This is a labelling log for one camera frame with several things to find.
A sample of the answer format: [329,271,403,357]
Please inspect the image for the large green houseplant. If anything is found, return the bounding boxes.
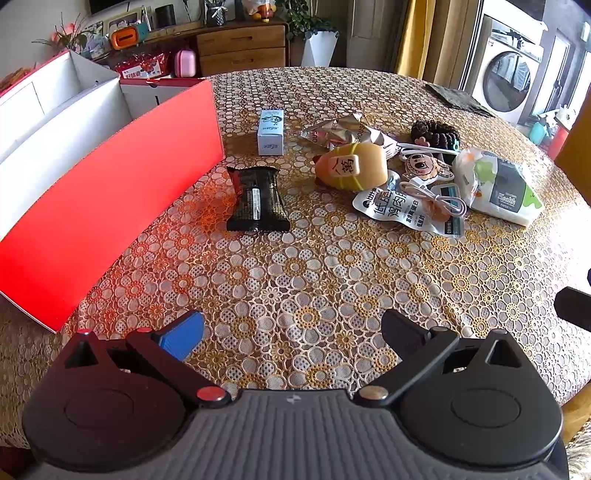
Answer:
[276,0,341,43]

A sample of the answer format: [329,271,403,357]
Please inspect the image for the white washing machine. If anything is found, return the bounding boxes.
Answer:
[470,13,546,126]

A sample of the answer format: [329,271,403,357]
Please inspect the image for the silver snack packet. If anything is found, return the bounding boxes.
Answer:
[300,113,400,160]

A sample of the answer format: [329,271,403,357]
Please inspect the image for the white tall planter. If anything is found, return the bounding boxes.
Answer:
[300,31,341,68]

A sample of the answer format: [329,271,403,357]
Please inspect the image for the dark hair scrunchie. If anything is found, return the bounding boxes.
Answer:
[409,119,461,164]

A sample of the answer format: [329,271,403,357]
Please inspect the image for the wooden drawer cabinet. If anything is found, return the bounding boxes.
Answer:
[196,24,287,77]

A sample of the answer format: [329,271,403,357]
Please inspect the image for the white food pouch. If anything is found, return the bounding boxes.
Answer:
[353,170,467,239]

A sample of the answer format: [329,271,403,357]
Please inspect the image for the black snack packet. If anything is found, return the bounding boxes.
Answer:
[226,165,291,233]

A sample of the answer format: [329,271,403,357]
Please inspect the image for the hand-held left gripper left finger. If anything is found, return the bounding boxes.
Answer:
[62,309,232,410]

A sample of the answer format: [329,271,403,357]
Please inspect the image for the cartoon face plush toy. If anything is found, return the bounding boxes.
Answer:
[398,151,456,186]

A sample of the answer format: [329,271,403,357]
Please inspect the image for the patterned pot plant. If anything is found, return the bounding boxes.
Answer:
[204,0,227,27]

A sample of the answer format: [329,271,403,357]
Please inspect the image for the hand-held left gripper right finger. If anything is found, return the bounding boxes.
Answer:
[353,308,533,409]

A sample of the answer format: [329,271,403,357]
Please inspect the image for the orange tissue box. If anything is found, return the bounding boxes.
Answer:
[109,25,150,49]

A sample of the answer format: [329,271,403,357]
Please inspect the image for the white green tissue pack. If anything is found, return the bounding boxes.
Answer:
[452,148,546,227]

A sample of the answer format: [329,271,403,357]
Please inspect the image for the red gift bag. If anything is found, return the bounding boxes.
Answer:
[115,51,172,79]

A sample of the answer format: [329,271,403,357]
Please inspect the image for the floral lace tablecloth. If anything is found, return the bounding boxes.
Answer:
[0,67,591,448]

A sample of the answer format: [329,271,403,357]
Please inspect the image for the yellow bell plush toy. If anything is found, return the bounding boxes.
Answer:
[313,141,390,192]

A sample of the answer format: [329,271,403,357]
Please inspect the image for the red water bottle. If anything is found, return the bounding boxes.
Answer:
[549,108,576,160]

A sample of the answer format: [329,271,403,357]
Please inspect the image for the black television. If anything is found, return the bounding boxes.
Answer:
[88,0,140,15]

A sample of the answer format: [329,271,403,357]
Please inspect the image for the red cardboard box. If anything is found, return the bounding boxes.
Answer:
[0,50,225,334]

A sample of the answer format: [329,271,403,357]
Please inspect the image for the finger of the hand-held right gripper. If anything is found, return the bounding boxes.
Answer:
[553,286,591,333]

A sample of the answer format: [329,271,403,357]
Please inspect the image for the dark grey cloth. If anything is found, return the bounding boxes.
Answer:
[425,82,496,119]

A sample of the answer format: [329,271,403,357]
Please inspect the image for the bag of fruit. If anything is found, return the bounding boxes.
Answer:
[242,0,278,23]

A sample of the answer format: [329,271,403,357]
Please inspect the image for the small light blue carton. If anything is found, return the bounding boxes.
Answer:
[257,109,286,157]

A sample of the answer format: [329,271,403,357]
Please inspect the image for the yellow curtain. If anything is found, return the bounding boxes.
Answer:
[394,0,440,80]

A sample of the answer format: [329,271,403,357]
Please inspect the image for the photo frame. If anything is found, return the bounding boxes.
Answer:
[106,11,140,33]

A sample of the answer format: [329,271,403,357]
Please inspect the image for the white charging cable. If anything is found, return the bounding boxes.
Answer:
[397,179,468,219]

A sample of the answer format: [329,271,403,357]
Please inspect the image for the pink hard case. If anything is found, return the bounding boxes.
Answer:
[173,48,199,79]

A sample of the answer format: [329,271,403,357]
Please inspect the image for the teal water bottle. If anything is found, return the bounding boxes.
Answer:
[528,115,553,145]

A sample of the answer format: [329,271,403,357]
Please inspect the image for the pink flower plant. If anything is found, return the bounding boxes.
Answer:
[32,13,100,62]

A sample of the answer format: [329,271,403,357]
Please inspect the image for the black cylinder speaker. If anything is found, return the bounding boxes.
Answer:
[154,4,177,30]

